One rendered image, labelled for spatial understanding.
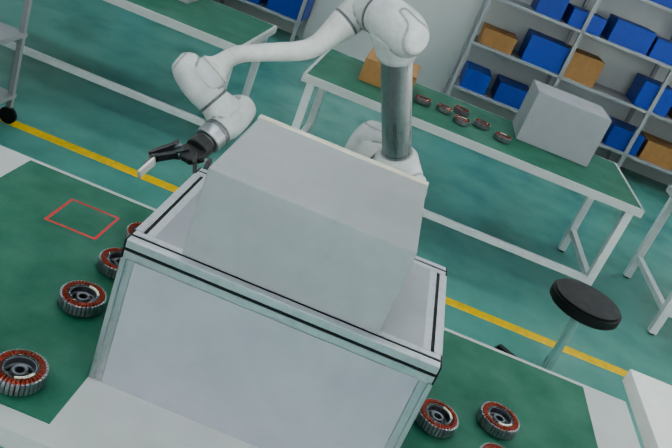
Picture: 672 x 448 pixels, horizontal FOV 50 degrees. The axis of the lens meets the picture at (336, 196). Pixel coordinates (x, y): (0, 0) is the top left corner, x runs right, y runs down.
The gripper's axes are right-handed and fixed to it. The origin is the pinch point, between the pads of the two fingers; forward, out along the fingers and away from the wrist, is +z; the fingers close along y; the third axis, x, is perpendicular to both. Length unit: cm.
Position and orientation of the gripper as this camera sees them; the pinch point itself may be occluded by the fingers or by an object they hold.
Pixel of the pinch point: (159, 183)
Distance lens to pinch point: 210.4
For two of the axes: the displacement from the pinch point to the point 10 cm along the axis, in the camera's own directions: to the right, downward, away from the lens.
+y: -8.4, -4.7, 2.8
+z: -5.4, 6.2, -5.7
